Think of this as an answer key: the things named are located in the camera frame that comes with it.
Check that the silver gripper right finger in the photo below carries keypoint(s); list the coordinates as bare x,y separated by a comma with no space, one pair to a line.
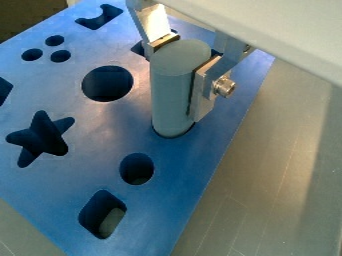
211,76

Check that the grey oval peg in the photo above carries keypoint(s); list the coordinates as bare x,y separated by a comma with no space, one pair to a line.
171,66

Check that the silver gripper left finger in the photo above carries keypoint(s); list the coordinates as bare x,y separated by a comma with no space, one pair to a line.
151,21

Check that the blue shape sorter block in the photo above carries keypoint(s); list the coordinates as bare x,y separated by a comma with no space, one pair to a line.
104,187

